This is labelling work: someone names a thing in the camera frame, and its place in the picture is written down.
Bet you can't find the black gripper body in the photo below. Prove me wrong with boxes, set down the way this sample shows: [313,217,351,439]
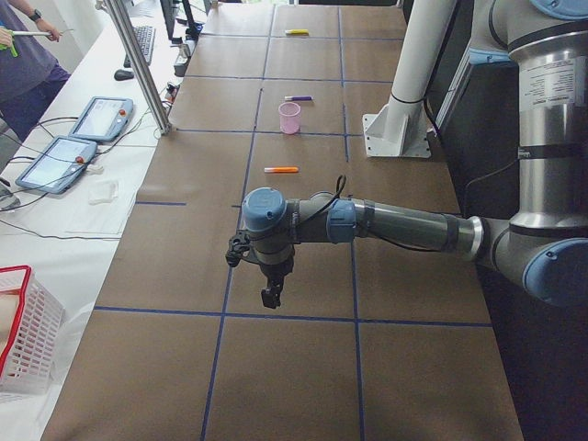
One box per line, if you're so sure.
[255,244,294,278]

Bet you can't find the orange highlighter pen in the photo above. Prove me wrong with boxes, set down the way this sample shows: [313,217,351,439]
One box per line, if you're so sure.
[264,166,300,174]

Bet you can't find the pink mesh pen holder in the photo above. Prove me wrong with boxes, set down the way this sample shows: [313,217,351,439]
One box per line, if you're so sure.
[278,101,301,135]

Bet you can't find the yellow highlighter pen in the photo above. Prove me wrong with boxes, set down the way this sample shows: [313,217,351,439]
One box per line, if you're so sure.
[285,28,310,36]

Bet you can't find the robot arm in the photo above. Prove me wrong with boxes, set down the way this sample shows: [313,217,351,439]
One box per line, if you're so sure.
[226,1,587,308]

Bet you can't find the purple highlighter pen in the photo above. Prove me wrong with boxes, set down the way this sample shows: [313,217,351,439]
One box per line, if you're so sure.
[284,96,313,102]

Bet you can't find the white pillar with base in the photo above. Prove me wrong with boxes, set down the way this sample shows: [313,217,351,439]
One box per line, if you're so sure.
[362,0,457,158]

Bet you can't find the white tissue pad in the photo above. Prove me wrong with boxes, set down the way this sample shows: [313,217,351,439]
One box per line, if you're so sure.
[88,180,119,205]

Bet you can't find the far teach pendant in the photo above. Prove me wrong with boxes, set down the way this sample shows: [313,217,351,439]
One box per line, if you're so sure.
[69,96,134,142]

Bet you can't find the teach pendant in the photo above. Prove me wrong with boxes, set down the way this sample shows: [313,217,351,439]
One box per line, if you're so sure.
[16,136,97,195]
[69,96,134,142]

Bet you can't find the near teach pendant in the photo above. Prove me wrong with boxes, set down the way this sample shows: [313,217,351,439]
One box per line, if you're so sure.
[16,136,97,195]

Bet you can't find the black computer mouse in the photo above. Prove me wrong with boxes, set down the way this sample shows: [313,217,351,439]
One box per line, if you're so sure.
[114,69,134,81]

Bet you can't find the white red plastic basket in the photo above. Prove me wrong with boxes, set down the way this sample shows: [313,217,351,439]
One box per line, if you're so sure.
[1,266,64,400]

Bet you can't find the black keyboard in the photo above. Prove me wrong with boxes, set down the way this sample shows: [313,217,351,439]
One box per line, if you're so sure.
[133,25,156,65]

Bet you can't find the person in purple shirt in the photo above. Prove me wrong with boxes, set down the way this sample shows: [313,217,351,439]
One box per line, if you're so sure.
[1,1,70,141]

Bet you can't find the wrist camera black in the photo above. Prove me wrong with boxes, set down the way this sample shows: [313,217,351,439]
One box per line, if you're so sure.
[225,230,252,267]

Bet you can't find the camera cable black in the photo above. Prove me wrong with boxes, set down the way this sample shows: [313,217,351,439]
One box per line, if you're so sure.
[288,175,448,252]

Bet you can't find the aluminium profile post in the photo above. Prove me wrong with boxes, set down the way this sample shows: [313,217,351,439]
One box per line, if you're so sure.
[95,0,171,135]

